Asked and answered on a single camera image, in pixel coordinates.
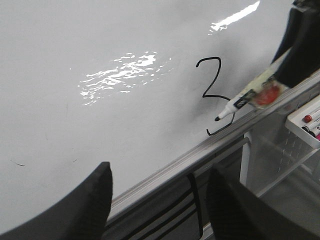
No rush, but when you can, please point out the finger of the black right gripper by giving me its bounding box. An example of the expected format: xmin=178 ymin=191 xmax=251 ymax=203
xmin=206 ymin=167 xmax=319 ymax=240

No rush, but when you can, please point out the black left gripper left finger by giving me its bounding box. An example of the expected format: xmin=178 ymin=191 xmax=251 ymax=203
xmin=0 ymin=162 xmax=113 ymax=240

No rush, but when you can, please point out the black second-arm left gripper right finger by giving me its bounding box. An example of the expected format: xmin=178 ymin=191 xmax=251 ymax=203
xmin=273 ymin=0 xmax=320 ymax=88

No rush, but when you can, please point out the white whiteboard marker with magnet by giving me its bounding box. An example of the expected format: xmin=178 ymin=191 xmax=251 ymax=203
xmin=215 ymin=49 xmax=290 ymax=122

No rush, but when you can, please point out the red-capped whiteboard marker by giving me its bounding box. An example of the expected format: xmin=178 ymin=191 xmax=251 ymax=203
xmin=303 ymin=109 xmax=320 ymax=123

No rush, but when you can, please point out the black-capped whiteboard marker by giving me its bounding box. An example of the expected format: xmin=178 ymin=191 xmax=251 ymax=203
xmin=301 ymin=122 xmax=320 ymax=137

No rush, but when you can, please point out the white plastic marker tray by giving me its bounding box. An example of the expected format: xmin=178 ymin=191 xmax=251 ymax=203
xmin=285 ymin=95 xmax=320 ymax=149

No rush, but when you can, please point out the white whiteboard with aluminium frame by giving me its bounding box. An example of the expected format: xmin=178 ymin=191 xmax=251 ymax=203
xmin=0 ymin=0 xmax=320 ymax=223

